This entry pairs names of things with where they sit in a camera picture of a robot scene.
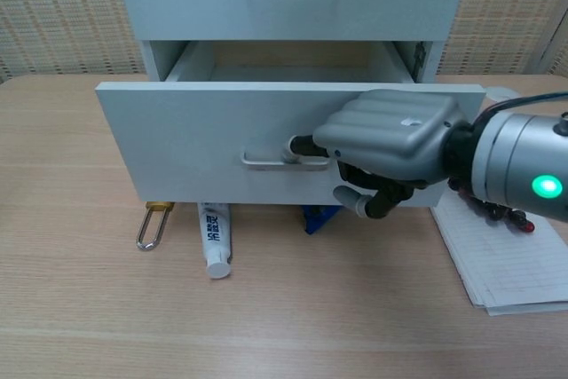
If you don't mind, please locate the white lined paper notebook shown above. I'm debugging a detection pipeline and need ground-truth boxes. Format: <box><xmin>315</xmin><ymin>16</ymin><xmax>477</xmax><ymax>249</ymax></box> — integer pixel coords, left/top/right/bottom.
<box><xmin>429</xmin><ymin>206</ymin><xmax>568</xmax><ymax>318</ymax></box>

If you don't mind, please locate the brass long-shackle padlock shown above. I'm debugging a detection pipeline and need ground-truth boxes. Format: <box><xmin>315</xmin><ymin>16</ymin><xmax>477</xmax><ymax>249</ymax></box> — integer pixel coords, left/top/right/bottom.
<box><xmin>135</xmin><ymin>201</ymin><xmax>175</xmax><ymax>253</ymax></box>

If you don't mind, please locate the blue snack packet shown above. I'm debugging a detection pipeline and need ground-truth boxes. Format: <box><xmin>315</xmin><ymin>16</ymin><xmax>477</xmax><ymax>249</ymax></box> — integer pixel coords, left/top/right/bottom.
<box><xmin>299</xmin><ymin>204</ymin><xmax>343</xmax><ymax>237</ymax></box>

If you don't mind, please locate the white desk cable grommet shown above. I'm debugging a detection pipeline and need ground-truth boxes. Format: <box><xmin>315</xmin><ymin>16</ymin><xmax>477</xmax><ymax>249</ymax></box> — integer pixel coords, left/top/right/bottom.
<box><xmin>485</xmin><ymin>85</ymin><xmax>521</xmax><ymax>104</ymax></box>

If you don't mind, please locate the white bottom drawer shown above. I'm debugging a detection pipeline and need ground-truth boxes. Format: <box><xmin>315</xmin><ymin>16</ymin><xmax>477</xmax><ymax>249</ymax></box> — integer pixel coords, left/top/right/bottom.
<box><xmin>94</xmin><ymin>40</ymin><xmax>486</xmax><ymax>209</ymax></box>

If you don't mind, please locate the white toothpaste tube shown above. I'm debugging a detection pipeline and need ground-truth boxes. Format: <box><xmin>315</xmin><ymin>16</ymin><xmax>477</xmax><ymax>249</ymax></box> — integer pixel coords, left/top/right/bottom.
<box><xmin>197</xmin><ymin>201</ymin><xmax>233</xmax><ymax>281</ymax></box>

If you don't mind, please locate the woven bamboo screen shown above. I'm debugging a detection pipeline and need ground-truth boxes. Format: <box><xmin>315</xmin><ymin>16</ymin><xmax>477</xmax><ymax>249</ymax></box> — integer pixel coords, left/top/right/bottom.
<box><xmin>0</xmin><ymin>0</ymin><xmax>568</xmax><ymax>83</ymax></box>

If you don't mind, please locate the silver bottom drawer handle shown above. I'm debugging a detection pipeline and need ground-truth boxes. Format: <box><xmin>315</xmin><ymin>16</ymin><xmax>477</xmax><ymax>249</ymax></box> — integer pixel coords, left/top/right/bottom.
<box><xmin>241</xmin><ymin>146</ymin><xmax>332</xmax><ymax>173</ymax></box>

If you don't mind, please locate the grey partition post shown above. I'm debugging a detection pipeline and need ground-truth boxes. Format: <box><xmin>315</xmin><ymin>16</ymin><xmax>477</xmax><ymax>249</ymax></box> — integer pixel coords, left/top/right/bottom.
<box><xmin>538</xmin><ymin>8</ymin><xmax>568</xmax><ymax>76</ymax></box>

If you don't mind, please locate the thin robot arm cable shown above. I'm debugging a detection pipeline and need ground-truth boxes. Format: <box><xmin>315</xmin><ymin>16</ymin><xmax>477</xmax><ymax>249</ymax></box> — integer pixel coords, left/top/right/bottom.
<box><xmin>472</xmin><ymin>91</ymin><xmax>568</xmax><ymax>123</ymax></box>

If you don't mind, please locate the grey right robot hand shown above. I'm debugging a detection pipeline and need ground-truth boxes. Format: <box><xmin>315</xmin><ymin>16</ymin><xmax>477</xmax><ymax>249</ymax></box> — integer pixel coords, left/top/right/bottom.
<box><xmin>283</xmin><ymin>89</ymin><xmax>474</xmax><ymax>221</ymax></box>

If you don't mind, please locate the dark purple grape bunch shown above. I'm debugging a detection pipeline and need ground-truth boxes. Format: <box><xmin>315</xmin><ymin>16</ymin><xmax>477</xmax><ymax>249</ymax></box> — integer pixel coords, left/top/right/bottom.
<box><xmin>446</xmin><ymin>177</ymin><xmax>536</xmax><ymax>234</ymax></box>

